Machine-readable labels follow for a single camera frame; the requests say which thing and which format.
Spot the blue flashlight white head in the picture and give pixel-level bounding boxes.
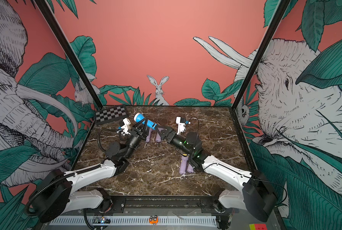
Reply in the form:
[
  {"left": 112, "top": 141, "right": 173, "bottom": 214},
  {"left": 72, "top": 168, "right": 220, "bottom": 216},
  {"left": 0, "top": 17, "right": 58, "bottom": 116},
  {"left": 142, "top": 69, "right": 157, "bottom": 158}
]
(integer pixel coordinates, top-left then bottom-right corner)
[{"left": 134, "top": 113, "right": 157, "bottom": 130}]

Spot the purple flashlight yellow head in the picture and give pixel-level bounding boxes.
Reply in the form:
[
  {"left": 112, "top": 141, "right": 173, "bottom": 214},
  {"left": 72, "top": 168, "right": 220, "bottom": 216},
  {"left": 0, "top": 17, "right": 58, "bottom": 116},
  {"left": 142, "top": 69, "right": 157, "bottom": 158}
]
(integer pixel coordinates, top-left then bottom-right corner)
[{"left": 156, "top": 132, "right": 162, "bottom": 143}]

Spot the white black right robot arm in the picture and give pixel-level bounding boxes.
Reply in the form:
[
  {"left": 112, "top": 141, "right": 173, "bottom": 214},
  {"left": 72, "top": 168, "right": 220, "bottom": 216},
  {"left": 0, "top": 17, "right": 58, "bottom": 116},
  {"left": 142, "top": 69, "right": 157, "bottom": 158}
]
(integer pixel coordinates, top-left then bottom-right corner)
[{"left": 153, "top": 125, "right": 278, "bottom": 222}]

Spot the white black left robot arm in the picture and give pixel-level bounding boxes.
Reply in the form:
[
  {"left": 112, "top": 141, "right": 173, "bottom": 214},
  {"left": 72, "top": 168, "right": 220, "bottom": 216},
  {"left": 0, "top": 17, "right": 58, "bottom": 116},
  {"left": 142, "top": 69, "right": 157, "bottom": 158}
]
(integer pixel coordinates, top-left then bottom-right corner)
[{"left": 24, "top": 114, "right": 156, "bottom": 223}]

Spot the black white checkerboard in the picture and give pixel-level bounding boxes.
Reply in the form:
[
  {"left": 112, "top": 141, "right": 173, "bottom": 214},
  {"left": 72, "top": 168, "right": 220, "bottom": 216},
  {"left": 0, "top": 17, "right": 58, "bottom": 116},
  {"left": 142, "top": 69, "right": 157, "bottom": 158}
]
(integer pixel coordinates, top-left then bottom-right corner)
[{"left": 95, "top": 105, "right": 128, "bottom": 122}]

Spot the orange round clip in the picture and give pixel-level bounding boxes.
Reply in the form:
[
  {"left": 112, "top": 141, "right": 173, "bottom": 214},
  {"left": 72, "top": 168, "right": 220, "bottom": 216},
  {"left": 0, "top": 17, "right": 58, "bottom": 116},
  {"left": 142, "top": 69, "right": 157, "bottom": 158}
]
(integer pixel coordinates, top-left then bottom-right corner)
[{"left": 148, "top": 215, "right": 159, "bottom": 225}]

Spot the green circuit board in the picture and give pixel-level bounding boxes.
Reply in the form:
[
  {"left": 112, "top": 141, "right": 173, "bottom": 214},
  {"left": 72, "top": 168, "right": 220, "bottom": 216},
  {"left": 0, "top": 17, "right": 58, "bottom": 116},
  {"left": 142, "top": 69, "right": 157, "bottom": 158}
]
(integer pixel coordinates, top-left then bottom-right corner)
[{"left": 93, "top": 216, "right": 111, "bottom": 224}]

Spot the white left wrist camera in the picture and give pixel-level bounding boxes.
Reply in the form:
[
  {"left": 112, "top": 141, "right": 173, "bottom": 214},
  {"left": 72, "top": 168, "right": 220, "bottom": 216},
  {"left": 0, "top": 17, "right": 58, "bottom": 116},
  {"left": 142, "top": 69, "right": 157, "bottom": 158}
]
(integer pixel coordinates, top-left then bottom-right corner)
[{"left": 117, "top": 118, "right": 131, "bottom": 136}]

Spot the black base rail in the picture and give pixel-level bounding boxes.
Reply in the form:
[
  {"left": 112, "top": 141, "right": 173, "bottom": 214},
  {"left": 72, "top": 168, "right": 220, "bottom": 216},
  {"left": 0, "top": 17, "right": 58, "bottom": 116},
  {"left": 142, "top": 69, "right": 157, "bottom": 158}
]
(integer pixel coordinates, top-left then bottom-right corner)
[{"left": 105, "top": 195, "right": 237, "bottom": 215}]

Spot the white slotted cable duct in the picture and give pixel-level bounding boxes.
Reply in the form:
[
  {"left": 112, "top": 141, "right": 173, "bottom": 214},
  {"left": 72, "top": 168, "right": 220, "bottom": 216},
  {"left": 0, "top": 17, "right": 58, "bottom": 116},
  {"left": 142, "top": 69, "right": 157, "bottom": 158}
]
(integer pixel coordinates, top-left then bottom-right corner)
[{"left": 50, "top": 216, "right": 217, "bottom": 227}]

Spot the black corrugated left cable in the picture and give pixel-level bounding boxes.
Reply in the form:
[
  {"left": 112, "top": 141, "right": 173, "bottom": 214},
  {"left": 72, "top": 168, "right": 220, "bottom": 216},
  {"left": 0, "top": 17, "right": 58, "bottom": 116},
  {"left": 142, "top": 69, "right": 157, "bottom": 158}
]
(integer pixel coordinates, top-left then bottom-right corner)
[{"left": 24, "top": 163, "right": 102, "bottom": 216}]

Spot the black left corner frame post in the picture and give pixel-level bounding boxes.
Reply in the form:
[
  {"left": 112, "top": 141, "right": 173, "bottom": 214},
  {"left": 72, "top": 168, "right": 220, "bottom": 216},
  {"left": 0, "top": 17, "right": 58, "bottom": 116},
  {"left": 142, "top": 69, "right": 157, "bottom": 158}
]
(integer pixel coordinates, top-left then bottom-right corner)
[{"left": 34, "top": 0, "right": 103, "bottom": 109}]

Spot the black corner frame post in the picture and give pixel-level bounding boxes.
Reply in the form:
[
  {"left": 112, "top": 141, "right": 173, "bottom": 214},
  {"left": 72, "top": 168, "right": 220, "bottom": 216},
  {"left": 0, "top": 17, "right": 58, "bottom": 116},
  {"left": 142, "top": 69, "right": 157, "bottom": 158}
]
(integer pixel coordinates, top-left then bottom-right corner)
[
  {"left": 231, "top": 0, "right": 292, "bottom": 110},
  {"left": 34, "top": 0, "right": 103, "bottom": 109}
]

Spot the black right corner frame post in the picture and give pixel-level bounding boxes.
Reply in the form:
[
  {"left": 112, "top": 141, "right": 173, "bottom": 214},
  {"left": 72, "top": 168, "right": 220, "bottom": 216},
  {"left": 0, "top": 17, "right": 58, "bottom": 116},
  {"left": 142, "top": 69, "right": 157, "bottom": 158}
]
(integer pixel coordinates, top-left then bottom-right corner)
[{"left": 231, "top": 0, "right": 292, "bottom": 110}]

